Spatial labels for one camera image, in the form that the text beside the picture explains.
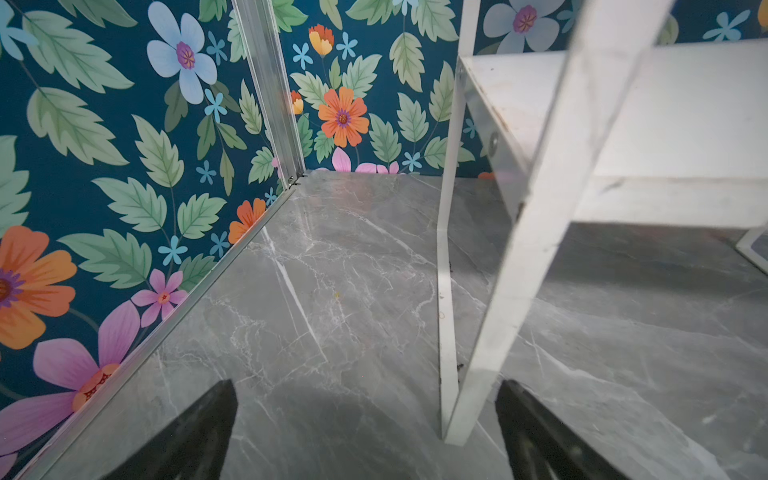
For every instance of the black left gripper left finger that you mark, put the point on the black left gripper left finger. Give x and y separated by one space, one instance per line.
193 446

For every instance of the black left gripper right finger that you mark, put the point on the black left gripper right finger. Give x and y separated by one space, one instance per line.
539 445

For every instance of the aluminium frame post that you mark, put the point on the aluminium frame post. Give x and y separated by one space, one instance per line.
263 52

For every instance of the white two-tier shelf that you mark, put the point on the white two-tier shelf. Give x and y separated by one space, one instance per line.
615 129

